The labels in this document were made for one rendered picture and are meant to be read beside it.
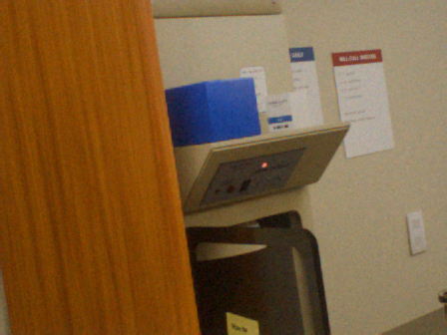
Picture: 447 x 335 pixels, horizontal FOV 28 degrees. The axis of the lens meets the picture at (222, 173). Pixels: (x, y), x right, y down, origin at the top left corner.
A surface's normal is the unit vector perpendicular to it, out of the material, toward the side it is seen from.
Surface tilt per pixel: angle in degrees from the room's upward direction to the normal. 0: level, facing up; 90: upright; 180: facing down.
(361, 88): 90
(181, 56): 90
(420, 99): 90
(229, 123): 90
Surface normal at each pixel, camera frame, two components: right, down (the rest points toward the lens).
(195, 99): -0.72, 0.14
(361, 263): 0.68, -0.06
